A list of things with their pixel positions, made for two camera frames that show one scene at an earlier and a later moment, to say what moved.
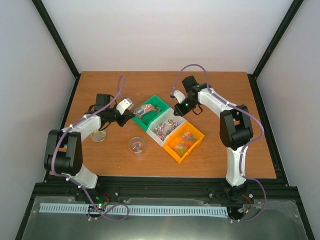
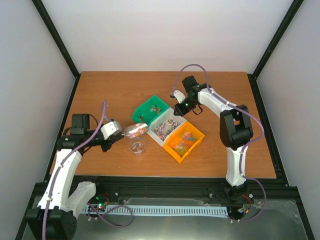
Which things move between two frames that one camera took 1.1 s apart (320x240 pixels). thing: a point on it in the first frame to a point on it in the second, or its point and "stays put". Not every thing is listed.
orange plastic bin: (183, 141) stays put
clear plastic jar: (137, 146) stays put
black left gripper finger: (128, 114) to (115, 137)
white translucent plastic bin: (165, 126) stays put
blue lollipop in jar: (137, 145) stays put
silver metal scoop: (146, 108) to (136, 129)
